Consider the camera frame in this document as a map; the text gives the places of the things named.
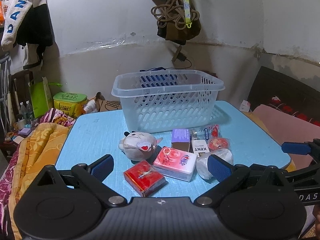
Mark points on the white wrapped roll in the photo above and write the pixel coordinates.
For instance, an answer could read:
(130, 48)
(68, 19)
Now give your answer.
(203, 167)

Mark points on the clear water bottle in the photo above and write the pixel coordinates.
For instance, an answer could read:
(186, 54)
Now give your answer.
(30, 109)
(23, 110)

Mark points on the small white carton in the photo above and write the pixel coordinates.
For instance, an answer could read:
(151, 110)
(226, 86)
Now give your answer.
(245, 106)

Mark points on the red and white candy packet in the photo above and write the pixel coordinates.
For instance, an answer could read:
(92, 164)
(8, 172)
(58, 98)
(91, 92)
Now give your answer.
(218, 143)

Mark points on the dark wooden chair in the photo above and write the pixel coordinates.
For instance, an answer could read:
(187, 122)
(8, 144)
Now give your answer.
(18, 87)

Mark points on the purple cardboard box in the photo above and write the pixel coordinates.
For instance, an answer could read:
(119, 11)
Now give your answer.
(180, 138)

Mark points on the white cigarette pack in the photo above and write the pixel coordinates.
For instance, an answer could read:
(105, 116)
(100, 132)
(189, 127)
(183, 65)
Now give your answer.
(199, 147)

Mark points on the white plush toy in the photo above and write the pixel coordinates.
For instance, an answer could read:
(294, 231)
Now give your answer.
(137, 146)

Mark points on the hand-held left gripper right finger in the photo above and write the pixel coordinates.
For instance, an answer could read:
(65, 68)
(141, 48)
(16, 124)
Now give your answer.
(220, 168)

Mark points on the red glossy box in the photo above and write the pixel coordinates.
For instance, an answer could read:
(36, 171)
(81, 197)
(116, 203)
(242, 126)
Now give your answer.
(143, 178)

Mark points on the green paper bag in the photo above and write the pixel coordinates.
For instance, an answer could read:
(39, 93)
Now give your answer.
(40, 100)

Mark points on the dark red-flowered pillow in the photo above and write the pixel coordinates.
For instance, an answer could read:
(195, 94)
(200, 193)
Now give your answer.
(297, 112)

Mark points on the clear bottle with blue label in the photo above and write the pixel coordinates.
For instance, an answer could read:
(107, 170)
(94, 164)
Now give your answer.
(207, 132)

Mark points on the clear perforated plastic basket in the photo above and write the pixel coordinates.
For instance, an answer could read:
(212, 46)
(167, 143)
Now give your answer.
(165, 100)

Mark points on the orange patterned blanket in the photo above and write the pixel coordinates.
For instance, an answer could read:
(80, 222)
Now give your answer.
(37, 150)

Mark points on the pink bedding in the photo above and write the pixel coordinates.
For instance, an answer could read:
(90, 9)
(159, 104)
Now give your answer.
(282, 127)

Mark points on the blue fabric bag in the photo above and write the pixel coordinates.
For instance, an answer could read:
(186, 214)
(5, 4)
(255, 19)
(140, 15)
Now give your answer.
(155, 80)

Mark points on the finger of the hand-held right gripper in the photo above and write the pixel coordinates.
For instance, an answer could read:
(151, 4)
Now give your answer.
(306, 171)
(295, 148)

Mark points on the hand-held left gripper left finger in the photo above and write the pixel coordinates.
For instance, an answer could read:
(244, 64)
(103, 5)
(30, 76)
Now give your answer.
(103, 168)

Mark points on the dark wooden headboard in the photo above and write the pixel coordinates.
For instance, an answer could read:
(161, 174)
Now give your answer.
(282, 87)

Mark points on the green and yellow tin box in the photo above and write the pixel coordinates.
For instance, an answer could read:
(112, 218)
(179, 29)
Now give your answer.
(68, 102)

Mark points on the small purple box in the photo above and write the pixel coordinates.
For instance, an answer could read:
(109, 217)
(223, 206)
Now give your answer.
(25, 131)

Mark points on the white snack packet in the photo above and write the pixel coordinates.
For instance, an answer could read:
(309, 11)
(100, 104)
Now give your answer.
(90, 107)

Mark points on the pink tissue packet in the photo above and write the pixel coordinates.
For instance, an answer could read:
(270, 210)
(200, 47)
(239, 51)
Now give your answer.
(175, 163)

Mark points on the white and black jacket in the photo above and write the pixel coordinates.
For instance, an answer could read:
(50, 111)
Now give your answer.
(17, 15)

